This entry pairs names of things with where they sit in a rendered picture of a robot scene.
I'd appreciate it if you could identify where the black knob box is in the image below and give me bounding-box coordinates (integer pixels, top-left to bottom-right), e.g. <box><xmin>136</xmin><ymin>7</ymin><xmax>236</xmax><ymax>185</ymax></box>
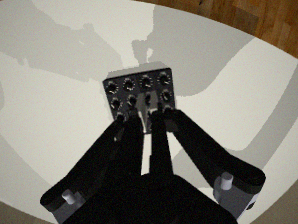
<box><xmin>102</xmin><ymin>67</ymin><xmax>176</xmax><ymax>135</ymax></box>

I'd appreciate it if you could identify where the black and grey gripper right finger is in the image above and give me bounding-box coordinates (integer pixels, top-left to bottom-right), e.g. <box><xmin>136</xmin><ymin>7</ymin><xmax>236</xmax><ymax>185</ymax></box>
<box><xmin>147</xmin><ymin>90</ymin><xmax>266</xmax><ymax>224</ymax></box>

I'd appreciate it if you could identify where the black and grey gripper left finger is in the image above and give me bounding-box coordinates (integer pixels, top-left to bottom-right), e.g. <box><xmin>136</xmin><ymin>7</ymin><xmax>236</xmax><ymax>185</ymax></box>
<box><xmin>40</xmin><ymin>93</ymin><xmax>147</xmax><ymax>224</ymax></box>

